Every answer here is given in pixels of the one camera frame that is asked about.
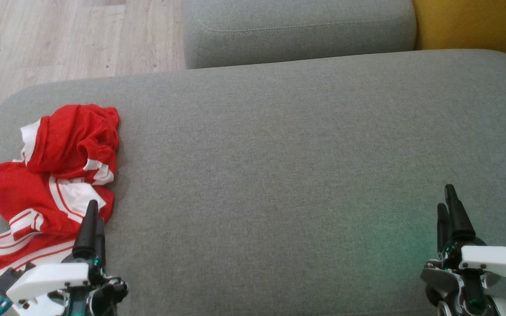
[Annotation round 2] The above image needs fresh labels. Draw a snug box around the red jersey with black number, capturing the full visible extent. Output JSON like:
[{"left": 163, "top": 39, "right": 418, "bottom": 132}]
[{"left": 0, "top": 162, "right": 115, "bottom": 286}]

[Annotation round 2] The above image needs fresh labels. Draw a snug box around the yellow sofa backrest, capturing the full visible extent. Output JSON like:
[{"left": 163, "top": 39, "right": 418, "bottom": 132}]
[{"left": 413, "top": 0, "right": 506, "bottom": 71}]

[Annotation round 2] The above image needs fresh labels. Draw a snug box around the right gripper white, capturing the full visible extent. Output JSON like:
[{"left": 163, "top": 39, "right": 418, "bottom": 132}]
[{"left": 420, "top": 184, "right": 506, "bottom": 316}]

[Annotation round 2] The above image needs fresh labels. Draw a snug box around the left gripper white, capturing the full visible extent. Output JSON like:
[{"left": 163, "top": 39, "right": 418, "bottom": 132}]
[{"left": 7, "top": 200, "right": 128, "bottom": 316}]

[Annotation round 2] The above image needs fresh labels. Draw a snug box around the large grey sofa seat cushion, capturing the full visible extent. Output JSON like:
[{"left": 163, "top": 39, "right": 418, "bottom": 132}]
[{"left": 0, "top": 49, "right": 506, "bottom": 316}]

